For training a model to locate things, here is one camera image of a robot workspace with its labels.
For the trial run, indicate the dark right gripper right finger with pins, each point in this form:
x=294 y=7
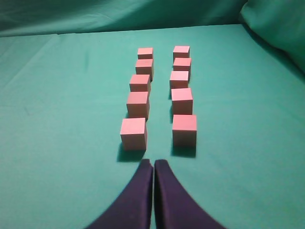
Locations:
x=174 y=208

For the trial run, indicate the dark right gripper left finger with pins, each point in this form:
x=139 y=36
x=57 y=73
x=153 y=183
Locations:
x=132 y=209

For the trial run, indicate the pink cube column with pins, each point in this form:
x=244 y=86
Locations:
x=145 y=53
x=182 y=101
x=140 y=83
x=179 y=79
x=182 y=64
x=145 y=66
x=138 y=105
x=184 y=130
x=134 y=134
x=181 y=52

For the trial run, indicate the green cloth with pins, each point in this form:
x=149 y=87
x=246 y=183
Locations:
x=65 y=69

